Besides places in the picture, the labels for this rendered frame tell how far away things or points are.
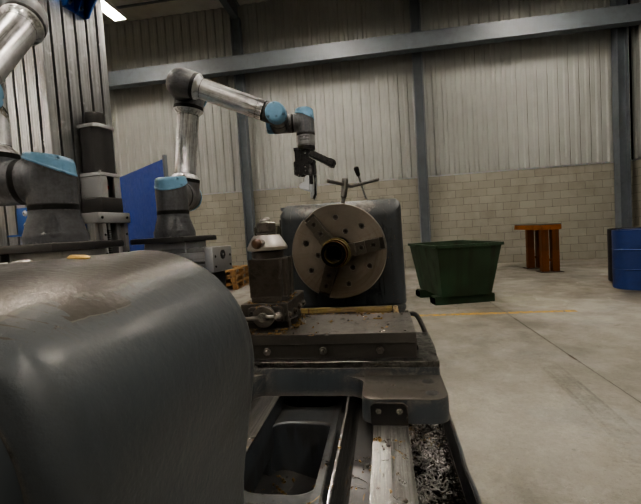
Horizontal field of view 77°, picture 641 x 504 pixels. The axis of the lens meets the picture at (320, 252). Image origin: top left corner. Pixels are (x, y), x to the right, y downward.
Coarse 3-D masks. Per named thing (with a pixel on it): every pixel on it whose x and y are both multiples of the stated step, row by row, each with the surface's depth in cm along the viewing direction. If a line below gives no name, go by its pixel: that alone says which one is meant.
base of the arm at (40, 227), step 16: (32, 208) 100; (48, 208) 100; (64, 208) 102; (32, 224) 99; (48, 224) 99; (64, 224) 101; (80, 224) 105; (32, 240) 98; (48, 240) 99; (64, 240) 100; (80, 240) 104
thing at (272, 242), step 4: (256, 236) 78; (260, 236) 77; (264, 236) 77; (268, 236) 77; (272, 236) 77; (276, 236) 78; (280, 236) 79; (264, 240) 76; (268, 240) 76; (272, 240) 77; (276, 240) 77; (280, 240) 78; (264, 244) 76; (268, 244) 76; (272, 244) 76; (276, 244) 77; (280, 244) 77; (284, 244) 78; (248, 248) 78; (252, 248) 77; (260, 248) 76; (264, 248) 76; (268, 248) 76; (272, 248) 76; (276, 248) 76; (280, 248) 77; (284, 248) 78
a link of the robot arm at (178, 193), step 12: (156, 180) 148; (168, 180) 147; (180, 180) 149; (156, 192) 148; (168, 192) 147; (180, 192) 149; (192, 192) 159; (156, 204) 149; (168, 204) 147; (180, 204) 149
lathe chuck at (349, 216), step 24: (336, 216) 133; (360, 216) 131; (312, 240) 134; (360, 240) 131; (384, 240) 133; (312, 264) 134; (360, 264) 132; (384, 264) 131; (312, 288) 135; (336, 288) 134; (360, 288) 132
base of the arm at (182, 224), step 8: (160, 216) 148; (168, 216) 147; (176, 216) 148; (184, 216) 150; (160, 224) 147; (168, 224) 146; (176, 224) 148; (184, 224) 149; (192, 224) 153; (160, 232) 146; (168, 232) 146; (176, 232) 146; (184, 232) 148; (192, 232) 151
